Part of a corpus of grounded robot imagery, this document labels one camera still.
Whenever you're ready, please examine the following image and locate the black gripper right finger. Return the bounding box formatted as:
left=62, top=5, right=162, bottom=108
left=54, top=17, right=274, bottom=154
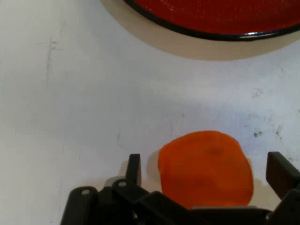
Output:
left=266, top=151, right=300, bottom=225

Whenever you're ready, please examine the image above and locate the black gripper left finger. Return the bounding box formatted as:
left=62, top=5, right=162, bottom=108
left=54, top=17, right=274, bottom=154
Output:
left=60, top=153, right=152, bottom=225

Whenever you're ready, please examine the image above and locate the orange toy fruit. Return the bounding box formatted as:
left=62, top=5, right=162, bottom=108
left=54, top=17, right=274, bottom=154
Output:
left=157, top=130, right=255, bottom=210

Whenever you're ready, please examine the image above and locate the red plate with black rim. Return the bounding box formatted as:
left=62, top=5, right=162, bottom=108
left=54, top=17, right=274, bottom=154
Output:
left=123, top=0, right=300, bottom=42

